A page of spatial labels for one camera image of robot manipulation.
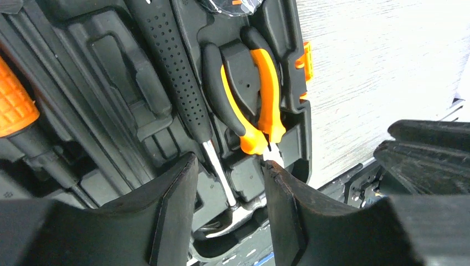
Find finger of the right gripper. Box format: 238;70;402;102
374;141;469;195
387;120;469;141

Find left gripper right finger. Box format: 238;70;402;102
263;161;469;265

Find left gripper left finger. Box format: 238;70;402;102
1;153;198;265

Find black tool kit case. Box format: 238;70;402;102
1;1;312;265

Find orange handled pliers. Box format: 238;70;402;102
201;27;286;160

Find orange handled screwdriver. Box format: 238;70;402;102
1;59;98;208

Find claw hammer black handle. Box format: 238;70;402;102
126;1;266;238

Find small round bit holder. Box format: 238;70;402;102
198;0;264;17

